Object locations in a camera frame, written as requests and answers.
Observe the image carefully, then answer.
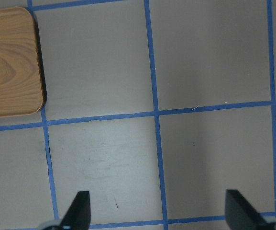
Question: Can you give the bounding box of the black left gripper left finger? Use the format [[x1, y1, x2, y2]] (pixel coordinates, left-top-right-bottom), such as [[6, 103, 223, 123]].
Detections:
[[58, 191, 91, 230]]

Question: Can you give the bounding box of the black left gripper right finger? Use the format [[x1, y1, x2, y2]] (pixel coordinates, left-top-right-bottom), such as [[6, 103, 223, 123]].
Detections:
[[225, 189, 275, 230]]

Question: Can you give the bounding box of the wooden tray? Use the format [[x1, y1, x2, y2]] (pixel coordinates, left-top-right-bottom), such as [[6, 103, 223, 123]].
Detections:
[[0, 7, 44, 117]]

